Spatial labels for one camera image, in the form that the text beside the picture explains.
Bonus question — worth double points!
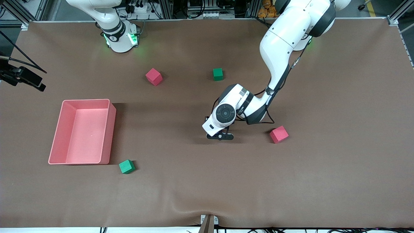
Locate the grey electronics box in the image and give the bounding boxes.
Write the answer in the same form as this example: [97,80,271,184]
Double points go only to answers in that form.
[188,0,235,19]

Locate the aluminium frame post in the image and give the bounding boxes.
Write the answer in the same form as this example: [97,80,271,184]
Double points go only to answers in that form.
[161,0,174,19]
[247,0,260,18]

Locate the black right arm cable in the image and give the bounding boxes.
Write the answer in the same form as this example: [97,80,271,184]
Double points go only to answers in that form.
[0,30,47,73]

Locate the brown support post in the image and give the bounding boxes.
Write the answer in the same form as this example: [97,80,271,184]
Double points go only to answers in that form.
[198,215,215,233]

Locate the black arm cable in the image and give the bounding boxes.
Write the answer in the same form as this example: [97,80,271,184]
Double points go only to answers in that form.
[0,30,47,73]
[238,49,306,125]

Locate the orange bagged items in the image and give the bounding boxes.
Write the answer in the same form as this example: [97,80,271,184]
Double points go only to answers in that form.
[258,0,279,18]

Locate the pink foam cube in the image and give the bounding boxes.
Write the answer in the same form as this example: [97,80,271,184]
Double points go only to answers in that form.
[145,68,163,86]
[270,126,289,144]

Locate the pink plastic bin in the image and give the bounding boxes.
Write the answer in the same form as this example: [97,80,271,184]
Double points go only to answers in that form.
[48,99,117,165]

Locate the aluminium frame profile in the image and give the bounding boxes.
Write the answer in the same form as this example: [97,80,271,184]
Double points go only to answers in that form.
[387,0,414,26]
[0,0,49,29]

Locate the brown table mat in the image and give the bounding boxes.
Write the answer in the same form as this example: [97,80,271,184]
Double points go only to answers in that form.
[0,18,414,228]

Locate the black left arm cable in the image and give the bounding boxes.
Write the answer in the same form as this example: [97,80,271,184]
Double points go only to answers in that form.
[238,49,306,125]

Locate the white power strip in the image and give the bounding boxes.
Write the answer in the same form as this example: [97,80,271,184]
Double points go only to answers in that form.
[125,0,152,20]

